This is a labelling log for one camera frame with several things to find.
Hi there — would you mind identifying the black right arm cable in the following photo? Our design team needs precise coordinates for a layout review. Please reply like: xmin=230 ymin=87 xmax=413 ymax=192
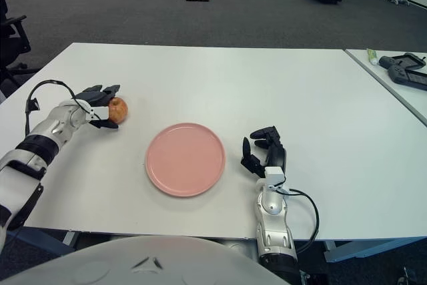
xmin=280 ymin=186 xmax=322 ymax=254

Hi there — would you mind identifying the green white tube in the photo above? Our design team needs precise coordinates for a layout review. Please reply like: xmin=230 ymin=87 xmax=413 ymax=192
xmin=366 ymin=48 xmax=380 ymax=66

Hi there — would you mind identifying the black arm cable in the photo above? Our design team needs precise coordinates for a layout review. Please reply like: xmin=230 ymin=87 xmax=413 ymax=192
xmin=280 ymin=186 xmax=322 ymax=254
xmin=24 ymin=79 xmax=95 ymax=139

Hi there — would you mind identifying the dark grey handheld controller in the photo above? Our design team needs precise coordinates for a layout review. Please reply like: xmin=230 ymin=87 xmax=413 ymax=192
xmin=387 ymin=65 xmax=427 ymax=91

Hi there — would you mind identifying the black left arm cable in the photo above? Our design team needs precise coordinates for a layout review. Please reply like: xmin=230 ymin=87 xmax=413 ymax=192
xmin=24 ymin=79 xmax=95 ymax=139

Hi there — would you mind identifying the black controller with frame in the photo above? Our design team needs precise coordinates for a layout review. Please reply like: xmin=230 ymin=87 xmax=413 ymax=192
xmin=378 ymin=51 xmax=427 ymax=71

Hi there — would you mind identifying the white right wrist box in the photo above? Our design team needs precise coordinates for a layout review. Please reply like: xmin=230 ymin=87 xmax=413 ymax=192
xmin=264 ymin=166 xmax=286 ymax=191

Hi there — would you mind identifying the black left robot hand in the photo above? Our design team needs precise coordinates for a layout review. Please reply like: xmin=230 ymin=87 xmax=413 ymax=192
xmin=73 ymin=83 xmax=122 ymax=131

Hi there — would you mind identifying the grey robot torso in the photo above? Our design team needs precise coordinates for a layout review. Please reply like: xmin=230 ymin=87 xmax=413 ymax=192
xmin=0 ymin=234 xmax=285 ymax=285

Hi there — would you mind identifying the red yellow apple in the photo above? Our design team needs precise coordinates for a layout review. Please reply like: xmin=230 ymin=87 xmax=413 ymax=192
xmin=107 ymin=97 xmax=129 ymax=124

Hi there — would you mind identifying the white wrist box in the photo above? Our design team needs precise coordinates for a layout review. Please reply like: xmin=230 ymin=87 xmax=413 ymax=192
xmin=85 ymin=105 xmax=111 ymax=123
xmin=264 ymin=166 xmax=286 ymax=191

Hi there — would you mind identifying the black office chair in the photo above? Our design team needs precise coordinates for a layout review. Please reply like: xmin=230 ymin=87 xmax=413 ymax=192
xmin=0 ymin=0 xmax=38 ymax=99

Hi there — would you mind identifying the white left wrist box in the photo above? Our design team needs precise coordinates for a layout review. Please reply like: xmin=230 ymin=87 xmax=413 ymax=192
xmin=85 ymin=105 xmax=111 ymax=123

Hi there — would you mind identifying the pink round plate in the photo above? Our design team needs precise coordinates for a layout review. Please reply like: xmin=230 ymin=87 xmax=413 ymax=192
xmin=145 ymin=122 xmax=227 ymax=198

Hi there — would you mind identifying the black caster wheel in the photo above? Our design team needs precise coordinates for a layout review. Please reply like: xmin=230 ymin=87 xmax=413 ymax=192
xmin=396 ymin=266 xmax=415 ymax=285

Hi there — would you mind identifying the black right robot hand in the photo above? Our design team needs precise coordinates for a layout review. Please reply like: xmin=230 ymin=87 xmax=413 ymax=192
xmin=240 ymin=125 xmax=288 ymax=178

